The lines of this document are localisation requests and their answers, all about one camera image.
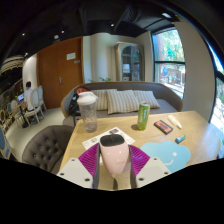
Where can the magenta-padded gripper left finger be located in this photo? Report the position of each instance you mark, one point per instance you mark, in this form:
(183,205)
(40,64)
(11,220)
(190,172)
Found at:
(75,171)

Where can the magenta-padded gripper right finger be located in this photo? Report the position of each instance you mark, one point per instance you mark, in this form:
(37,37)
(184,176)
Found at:
(151,170)

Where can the pink and black computer mouse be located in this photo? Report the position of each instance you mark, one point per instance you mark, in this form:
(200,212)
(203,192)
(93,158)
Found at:
(115,156)

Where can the blue cloud-shaped mouse pad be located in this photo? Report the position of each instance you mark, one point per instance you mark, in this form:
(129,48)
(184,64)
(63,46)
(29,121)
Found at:
(173,153)

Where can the white sticker sheet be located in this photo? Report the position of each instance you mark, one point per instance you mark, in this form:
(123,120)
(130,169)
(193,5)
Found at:
(91,141)

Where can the grey tufted armchair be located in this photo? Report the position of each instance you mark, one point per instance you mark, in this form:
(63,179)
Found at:
(46,146)

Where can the small blue eraser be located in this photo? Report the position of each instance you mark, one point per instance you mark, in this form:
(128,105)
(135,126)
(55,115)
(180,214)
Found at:
(180,138)

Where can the small black and red box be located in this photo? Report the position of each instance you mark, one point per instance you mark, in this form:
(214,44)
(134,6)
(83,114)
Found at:
(163,127)

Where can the white tube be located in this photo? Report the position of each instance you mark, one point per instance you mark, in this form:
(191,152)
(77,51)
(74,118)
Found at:
(174,121)

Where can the green drink can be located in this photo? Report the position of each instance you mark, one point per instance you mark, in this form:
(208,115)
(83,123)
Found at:
(143,116)

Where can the clear shaker bottle, white lid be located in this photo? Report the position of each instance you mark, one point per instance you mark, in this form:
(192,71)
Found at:
(88,116)

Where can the black and red backpack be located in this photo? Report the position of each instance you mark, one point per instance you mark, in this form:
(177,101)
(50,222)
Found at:
(74,106)

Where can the small striped cushion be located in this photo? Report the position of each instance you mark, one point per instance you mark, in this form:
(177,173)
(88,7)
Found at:
(147,98)

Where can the grey curved sofa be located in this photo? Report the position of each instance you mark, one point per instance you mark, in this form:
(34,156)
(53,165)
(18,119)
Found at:
(168,100)

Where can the large striped cushion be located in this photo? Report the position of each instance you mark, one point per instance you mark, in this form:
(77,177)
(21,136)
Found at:
(121,101)

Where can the blue round-back chair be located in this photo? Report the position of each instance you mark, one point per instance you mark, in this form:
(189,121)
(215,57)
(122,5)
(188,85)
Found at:
(4,143)

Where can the white round-back chair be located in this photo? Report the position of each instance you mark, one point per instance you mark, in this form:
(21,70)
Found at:
(40,95)
(34,101)

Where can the person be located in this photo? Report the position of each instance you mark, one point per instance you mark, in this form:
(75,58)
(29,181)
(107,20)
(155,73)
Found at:
(28,96)

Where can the open laptop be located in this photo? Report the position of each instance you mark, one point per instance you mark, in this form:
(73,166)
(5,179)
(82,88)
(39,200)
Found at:
(20,97)

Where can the narrow black-framed window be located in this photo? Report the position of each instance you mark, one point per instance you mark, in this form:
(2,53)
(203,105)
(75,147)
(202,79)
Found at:
(218,100)

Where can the brown wooden door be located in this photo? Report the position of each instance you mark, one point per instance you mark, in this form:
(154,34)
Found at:
(55,73)

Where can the large black-framed window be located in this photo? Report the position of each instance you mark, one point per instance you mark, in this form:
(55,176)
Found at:
(168,63)

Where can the arched glass-door cabinet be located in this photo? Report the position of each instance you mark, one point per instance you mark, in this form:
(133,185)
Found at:
(130,61)

